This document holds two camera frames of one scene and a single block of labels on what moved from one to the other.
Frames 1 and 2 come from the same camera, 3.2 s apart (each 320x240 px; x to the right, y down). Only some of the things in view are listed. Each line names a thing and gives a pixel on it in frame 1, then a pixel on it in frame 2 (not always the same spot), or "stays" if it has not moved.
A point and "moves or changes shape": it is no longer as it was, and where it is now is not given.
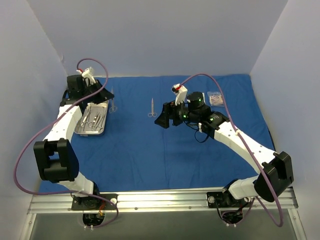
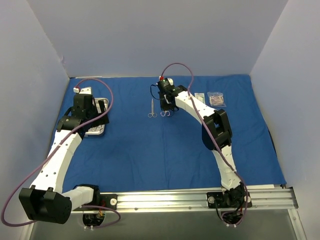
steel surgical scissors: [114, 108] moves or changes shape
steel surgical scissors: [154, 114] stays
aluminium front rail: [60, 202] stays
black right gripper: [170, 111] -> [166, 105]
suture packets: [215, 99] stays
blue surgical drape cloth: [135, 154] stays
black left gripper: [96, 89] -> [100, 113]
